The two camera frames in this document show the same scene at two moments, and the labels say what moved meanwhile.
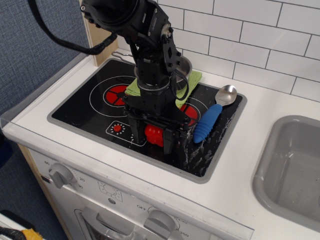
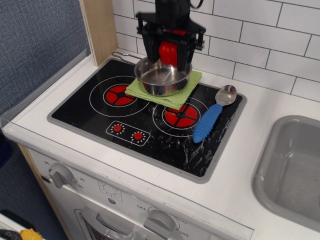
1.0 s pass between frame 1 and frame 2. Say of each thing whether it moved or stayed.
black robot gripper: moved
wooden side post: stayed
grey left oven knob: stayed
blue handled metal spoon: stayed
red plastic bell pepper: moved
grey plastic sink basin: stayed
